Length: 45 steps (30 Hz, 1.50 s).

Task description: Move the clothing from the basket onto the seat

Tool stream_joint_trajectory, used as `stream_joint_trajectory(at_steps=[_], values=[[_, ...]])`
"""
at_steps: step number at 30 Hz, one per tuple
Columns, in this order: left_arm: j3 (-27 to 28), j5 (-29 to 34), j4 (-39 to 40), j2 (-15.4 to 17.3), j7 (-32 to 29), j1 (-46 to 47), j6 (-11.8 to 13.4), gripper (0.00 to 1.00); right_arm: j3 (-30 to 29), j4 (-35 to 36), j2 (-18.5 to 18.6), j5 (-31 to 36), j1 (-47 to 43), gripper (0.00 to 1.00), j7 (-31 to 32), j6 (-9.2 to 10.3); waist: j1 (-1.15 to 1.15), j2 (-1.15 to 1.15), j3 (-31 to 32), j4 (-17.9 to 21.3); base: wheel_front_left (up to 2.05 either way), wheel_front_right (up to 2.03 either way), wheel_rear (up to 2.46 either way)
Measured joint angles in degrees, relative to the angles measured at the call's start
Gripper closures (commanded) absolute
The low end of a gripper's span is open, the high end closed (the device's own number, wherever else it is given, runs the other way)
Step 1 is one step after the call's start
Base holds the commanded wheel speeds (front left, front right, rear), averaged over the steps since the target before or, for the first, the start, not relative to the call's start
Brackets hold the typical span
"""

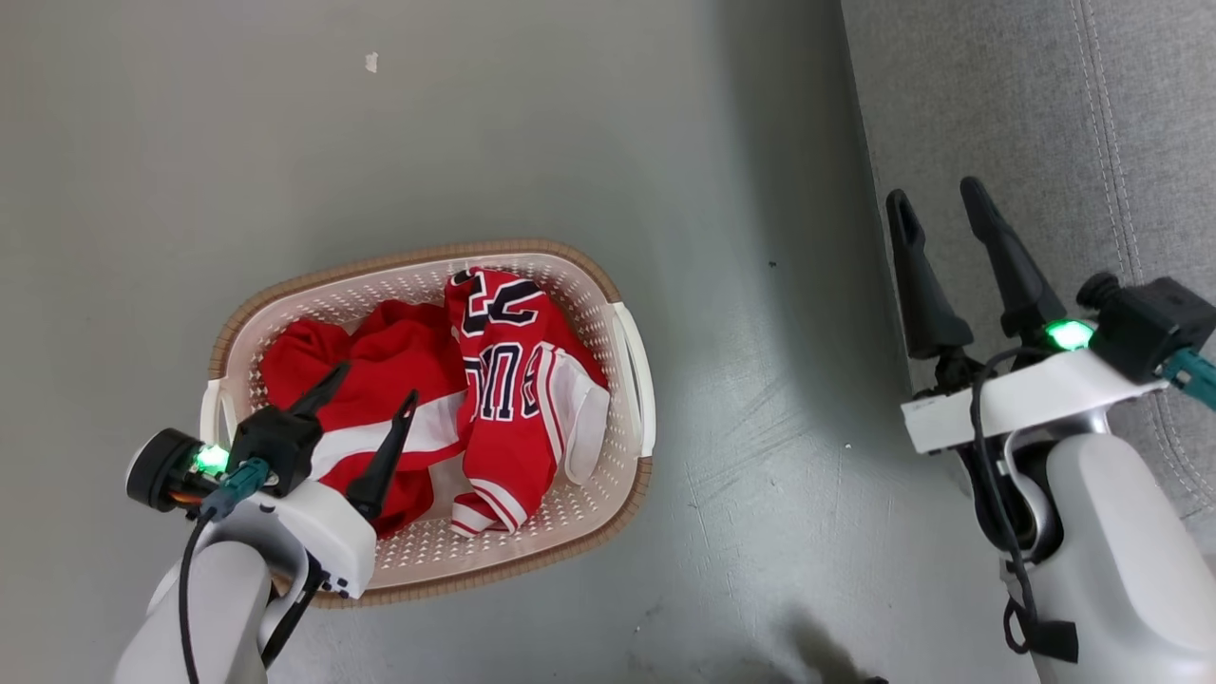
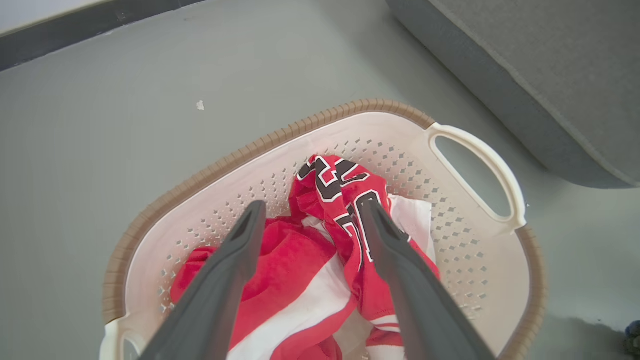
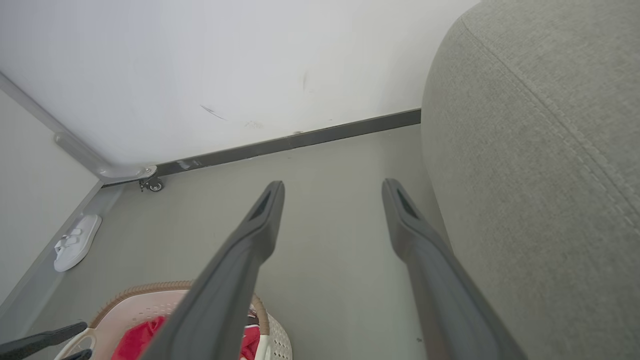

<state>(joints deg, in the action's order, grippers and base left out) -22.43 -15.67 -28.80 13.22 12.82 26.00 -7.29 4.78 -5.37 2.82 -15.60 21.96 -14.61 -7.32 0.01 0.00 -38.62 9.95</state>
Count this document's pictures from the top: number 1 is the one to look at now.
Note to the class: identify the teal camera connector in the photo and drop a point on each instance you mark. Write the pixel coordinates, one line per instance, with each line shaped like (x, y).
(237, 480)
(1192, 375)

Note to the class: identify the teal left camera connector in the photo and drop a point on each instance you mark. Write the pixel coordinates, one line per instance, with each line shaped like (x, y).
(237, 480)

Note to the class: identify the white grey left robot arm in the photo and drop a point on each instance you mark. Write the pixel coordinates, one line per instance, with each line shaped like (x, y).
(218, 617)

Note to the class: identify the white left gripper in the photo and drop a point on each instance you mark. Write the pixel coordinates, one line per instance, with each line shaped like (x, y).
(323, 532)

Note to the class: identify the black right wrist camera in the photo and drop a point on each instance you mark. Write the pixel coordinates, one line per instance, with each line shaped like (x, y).
(1149, 323)

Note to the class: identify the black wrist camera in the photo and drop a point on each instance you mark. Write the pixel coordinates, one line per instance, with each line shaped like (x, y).
(1149, 323)
(275, 446)

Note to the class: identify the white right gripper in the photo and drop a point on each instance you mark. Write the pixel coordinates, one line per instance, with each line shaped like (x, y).
(1045, 394)

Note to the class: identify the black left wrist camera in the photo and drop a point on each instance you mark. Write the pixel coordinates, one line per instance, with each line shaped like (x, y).
(275, 446)

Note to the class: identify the grey fabric sofa seat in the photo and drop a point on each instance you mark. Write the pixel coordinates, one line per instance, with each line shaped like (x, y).
(997, 114)

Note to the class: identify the teal right camera connector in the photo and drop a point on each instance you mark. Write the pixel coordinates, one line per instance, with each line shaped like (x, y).
(1192, 375)

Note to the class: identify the red shorts with white stripe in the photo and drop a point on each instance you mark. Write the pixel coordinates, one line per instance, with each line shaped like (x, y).
(399, 351)

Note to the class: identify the red basketball jersey number 23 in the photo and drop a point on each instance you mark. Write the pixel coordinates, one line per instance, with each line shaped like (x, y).
(503, 446)

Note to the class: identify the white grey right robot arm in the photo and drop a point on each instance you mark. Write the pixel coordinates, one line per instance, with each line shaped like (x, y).
(1121, 570)

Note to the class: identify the white perforated laundry basket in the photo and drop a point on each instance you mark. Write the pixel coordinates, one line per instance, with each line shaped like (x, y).
(581, 513)

